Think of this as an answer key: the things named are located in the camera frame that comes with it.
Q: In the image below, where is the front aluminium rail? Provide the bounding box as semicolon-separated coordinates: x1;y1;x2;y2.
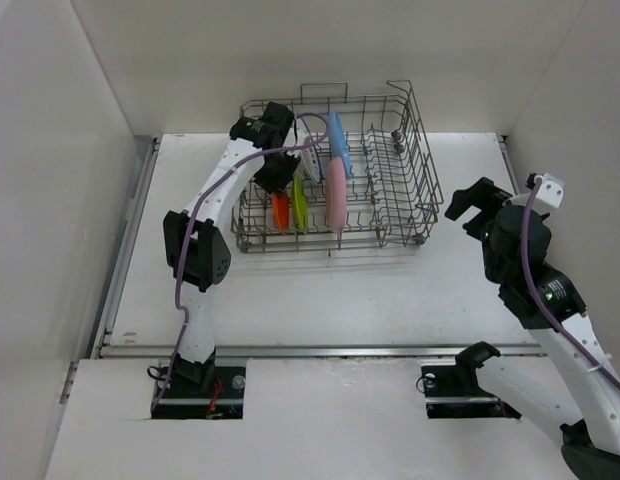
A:
94;341;549;361

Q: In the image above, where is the orange plate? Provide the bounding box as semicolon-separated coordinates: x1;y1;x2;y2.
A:
271;193;290;235

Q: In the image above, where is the pink plate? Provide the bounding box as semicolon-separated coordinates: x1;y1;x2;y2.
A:
325;157;347;235

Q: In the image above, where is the blue plate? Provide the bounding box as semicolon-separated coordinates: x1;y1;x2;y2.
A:
328;110;353;180

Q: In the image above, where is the grey wire dish rack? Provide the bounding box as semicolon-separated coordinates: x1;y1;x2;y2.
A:
231;80;443;253

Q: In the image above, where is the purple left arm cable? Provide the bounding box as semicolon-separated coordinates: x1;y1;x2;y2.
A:
150;112;331;416

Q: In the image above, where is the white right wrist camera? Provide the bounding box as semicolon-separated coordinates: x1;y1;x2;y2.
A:
526;173;565;214

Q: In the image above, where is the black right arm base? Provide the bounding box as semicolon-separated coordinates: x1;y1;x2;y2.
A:
415;341;522;420

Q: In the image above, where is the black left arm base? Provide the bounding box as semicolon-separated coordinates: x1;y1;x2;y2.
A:
148;365;246;420

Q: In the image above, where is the patterned white plate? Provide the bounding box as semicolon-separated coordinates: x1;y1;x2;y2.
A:
294;130;323;183

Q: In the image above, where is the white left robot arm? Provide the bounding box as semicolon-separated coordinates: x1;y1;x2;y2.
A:
153;102;299;405

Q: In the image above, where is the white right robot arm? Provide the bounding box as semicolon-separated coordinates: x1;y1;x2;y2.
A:
445;173;620;479

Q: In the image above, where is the green plate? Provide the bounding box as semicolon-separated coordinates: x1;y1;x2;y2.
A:
292;177;308;232

